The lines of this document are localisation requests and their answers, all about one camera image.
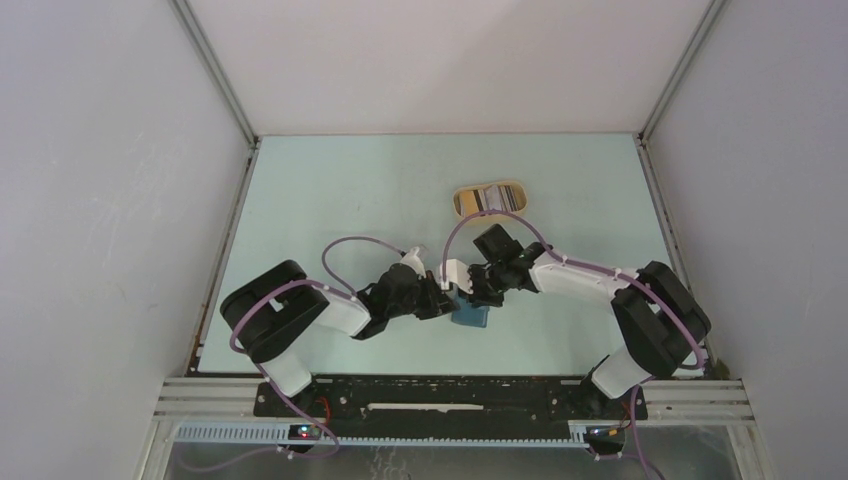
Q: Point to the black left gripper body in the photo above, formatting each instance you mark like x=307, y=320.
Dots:
x=421, y=302

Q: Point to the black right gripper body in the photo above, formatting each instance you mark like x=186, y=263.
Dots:
x=488, y=285

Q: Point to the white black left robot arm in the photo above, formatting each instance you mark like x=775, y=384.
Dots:
x=268, y=314

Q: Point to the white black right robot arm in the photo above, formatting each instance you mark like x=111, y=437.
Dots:
x=659, y=320

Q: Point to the stack of cards in tray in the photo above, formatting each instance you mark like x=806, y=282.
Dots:
x=504, y=198

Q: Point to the orange card with black stripe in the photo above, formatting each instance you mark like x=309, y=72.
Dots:
x=470, y=202

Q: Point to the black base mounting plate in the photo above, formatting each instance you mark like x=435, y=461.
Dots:
x=476, y=406

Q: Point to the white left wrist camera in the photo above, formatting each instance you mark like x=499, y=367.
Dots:
x=414, y=258

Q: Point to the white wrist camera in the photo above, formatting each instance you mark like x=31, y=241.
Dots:
x=414, y=258
x=454, y=273

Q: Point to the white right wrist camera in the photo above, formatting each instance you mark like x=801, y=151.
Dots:
x=454, y=273

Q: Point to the aluminium frame rail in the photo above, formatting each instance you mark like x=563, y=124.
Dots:
x=664, y=402

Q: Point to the grey cable duct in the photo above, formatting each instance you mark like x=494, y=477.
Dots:
x=278, y=434

